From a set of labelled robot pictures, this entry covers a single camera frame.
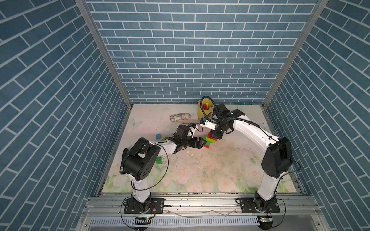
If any red long lego brick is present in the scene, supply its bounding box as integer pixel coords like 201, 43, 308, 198
206, 133, 217, 141

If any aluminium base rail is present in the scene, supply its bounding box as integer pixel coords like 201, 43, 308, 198
77, 193, 322, 231

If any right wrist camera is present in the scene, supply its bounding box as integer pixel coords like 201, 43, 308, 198
199, 117, 217, 130

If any yellow cup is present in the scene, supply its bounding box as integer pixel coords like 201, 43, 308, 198
198, 98, 214, 120

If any green small brick left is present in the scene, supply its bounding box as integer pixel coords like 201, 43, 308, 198
156, 157, 163, 165

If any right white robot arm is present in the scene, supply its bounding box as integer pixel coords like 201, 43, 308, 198
205, 104, 293, 212

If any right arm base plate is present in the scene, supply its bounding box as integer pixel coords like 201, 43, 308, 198
235, 196, 280, 214

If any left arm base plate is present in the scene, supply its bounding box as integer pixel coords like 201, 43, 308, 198
122, 197, 165, 214

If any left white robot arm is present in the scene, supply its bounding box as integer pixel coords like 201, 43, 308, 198
119, 123, 207, 214

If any floral table mat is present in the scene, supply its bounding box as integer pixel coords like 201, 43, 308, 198
102, 105, 265, 193

